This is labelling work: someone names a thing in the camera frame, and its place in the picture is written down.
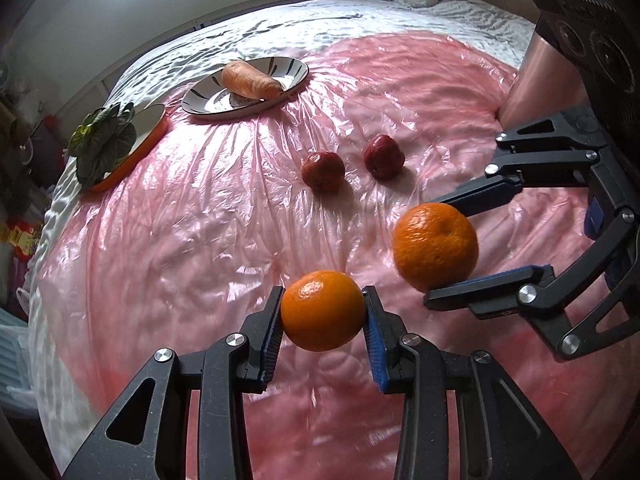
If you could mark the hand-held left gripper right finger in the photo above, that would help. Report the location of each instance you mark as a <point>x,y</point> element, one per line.
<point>374,340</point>

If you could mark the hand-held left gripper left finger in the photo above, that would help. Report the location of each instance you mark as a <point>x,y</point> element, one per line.
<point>272,332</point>

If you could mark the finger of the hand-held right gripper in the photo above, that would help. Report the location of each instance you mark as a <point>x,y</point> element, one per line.
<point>500,282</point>
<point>492,192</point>

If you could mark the orange mandarin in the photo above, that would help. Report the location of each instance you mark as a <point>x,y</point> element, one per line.
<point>435,246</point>
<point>322,310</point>

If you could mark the pink plastic sheet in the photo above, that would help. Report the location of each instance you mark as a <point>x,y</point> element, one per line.
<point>225,240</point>

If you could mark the red apple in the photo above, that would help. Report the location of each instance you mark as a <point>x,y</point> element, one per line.
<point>384,156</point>
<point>323,171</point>

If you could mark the pink cylindrical tumbler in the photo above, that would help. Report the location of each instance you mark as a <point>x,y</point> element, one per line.
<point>542,85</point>

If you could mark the black rectangular device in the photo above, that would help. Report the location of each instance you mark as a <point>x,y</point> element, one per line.
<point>595,45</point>

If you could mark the orange rimmed plate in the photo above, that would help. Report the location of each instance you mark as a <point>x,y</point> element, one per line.
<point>142,135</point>

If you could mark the black striped white plate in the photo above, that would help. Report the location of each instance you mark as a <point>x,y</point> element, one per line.
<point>215,97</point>

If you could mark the white plastic bag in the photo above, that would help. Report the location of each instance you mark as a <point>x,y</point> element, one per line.
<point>22,302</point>

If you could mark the carrot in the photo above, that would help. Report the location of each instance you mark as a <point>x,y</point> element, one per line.
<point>250,80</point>

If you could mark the green leafy vegetable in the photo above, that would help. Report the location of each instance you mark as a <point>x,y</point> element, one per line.
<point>102,142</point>

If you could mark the light blue plastic item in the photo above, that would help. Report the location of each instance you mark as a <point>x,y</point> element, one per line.
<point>12,345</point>

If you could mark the yellow red snack packets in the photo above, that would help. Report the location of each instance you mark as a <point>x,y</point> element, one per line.
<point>20,240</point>

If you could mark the white bed blanket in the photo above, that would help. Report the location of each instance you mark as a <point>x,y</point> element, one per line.
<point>190,45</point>

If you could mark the red bag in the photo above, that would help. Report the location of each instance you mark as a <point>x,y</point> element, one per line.
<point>52,125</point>

